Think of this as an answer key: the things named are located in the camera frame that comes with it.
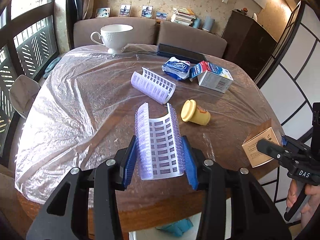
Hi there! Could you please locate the dark tablet in blue case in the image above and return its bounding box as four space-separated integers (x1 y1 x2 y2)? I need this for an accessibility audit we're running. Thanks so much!
157 43 207 64

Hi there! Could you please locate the grey cylindrical speaker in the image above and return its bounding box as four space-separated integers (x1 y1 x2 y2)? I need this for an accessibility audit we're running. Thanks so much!
202 16 215 33

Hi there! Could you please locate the blue white tissue packet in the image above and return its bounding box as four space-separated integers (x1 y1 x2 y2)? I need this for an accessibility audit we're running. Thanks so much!
162 57 190 80

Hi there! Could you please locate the teal plastic bag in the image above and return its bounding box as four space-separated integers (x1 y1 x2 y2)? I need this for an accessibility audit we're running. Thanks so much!
156 218 193 237

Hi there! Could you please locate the purple plastic hair roller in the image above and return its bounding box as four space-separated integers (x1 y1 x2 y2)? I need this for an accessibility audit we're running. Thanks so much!
131 67 176 105

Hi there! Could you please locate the brown cardboard box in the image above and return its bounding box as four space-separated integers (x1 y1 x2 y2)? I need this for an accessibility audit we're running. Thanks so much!
242 119 282 168

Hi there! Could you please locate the stack of books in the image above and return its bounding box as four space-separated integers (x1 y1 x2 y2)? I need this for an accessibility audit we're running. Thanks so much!
170 6 196 26

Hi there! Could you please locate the blue cylindrical cup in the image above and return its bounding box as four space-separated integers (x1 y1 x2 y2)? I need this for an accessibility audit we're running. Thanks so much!
192 18 201 29

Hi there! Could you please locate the leftmost photo frame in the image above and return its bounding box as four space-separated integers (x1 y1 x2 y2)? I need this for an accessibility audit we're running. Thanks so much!
95 8 111 18

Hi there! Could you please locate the right brown sofa cushion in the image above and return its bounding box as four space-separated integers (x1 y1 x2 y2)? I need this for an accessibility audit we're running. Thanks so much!
157 21 227 58

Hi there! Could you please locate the grey chair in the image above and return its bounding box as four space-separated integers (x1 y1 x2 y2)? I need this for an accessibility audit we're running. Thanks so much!
9 75 41 119

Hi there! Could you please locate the yellow small cup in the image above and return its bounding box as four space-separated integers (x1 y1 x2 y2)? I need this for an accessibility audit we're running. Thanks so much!
181 99 211 126

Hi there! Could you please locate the dark wooden cabinet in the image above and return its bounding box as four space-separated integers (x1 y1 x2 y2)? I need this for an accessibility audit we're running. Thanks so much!
222 10 277 80

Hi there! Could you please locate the left brown sofa cushion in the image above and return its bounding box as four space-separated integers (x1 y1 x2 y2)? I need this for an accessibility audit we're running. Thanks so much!
73 17 157 49

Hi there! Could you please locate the brown sofa cushion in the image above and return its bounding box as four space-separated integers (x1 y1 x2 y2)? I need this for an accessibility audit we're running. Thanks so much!
157 21 227 58
73 17 157 49

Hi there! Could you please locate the person right hand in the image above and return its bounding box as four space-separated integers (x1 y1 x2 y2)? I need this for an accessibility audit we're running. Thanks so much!
286 178 320 230

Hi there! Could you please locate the white teacup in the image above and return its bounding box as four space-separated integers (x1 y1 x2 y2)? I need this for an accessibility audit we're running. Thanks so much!
90 24 133 55

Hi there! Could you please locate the white blue medicine box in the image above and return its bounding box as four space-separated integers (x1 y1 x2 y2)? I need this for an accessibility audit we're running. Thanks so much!
190 61 234 93

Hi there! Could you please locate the photo frame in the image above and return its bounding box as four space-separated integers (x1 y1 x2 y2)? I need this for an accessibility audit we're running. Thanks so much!
95 8 111 18
141 5 153 18
156 11 168 21
119 4 131 17

